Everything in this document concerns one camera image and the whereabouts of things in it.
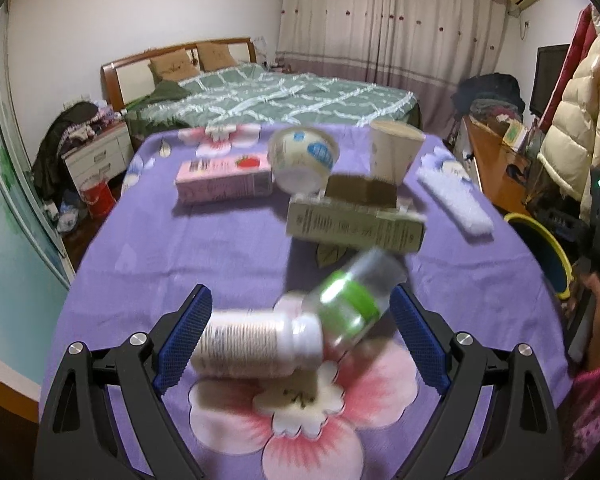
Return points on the white puffer jacket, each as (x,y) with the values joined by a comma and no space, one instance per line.
(580,120)

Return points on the purple floral tablecloth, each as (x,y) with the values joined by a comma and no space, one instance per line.
(205,255)

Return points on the red puffer jacket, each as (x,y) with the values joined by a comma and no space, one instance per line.
(585,30)

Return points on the clear bottle with green label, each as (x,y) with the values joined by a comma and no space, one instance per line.
(352,300)

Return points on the pale green box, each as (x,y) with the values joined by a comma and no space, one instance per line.
(515,135)

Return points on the person's right forearm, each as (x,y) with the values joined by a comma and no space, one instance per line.
(595,420)

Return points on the black television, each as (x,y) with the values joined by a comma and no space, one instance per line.
(547,80)

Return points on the frosted glass door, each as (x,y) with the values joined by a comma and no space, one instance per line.
(15,240)

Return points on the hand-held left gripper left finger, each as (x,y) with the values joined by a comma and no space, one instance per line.
(187,330)

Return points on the white plastic packet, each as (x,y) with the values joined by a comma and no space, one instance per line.
(455,195)

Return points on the dark clothing heap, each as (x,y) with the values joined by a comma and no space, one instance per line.
(55,150)

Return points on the white nightstand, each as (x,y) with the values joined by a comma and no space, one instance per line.
(97,152)

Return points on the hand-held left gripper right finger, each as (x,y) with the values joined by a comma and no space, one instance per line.
(417,332)

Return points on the pink carton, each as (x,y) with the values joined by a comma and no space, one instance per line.
(220,180)

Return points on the red bucket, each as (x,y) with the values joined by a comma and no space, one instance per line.
(97,200)

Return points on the white pill bottle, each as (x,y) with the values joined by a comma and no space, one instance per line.
(245,342)

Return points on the paper cup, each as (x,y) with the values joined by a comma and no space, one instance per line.
(392,152)

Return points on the white yogurt cup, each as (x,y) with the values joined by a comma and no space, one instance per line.
(300,160)

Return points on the wooden headboard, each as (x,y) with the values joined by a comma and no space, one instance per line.
(130,70)

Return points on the dark green cloth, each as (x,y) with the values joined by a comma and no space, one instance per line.
(169,91)

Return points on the bed with green checked quilt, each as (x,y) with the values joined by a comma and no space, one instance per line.
(290,95)

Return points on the blue bin with yellow rim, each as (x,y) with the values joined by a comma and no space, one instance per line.
(545,255)

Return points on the brown pillow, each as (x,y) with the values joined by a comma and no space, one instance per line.
(172,66)
(216,56)

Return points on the wooden cabinet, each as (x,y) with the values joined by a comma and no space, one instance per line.
(490,170)

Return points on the pile of clothes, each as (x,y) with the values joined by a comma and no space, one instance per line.
(490,95)

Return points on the pink and white curtain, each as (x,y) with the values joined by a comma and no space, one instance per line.
(390,25)

